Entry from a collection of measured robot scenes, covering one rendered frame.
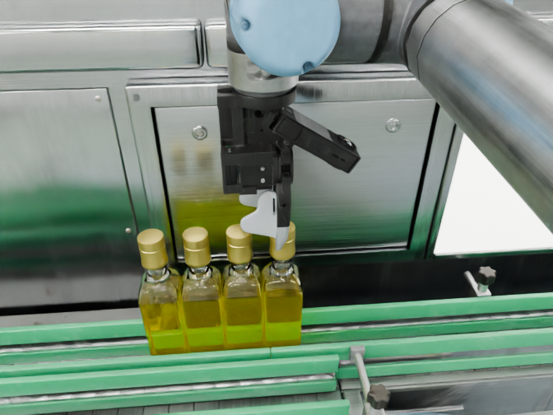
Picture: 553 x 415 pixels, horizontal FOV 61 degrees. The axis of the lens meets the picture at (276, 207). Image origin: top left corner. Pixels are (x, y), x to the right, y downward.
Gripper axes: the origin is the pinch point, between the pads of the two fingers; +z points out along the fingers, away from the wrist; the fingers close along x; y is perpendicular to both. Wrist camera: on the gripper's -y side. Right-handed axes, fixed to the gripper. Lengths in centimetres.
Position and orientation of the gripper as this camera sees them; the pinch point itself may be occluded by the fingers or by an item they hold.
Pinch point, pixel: (281, 231)
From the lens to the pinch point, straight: 62.0
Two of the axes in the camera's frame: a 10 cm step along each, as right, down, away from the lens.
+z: 0.0, 8.2, 5.7
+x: 0.9, 5.7, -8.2
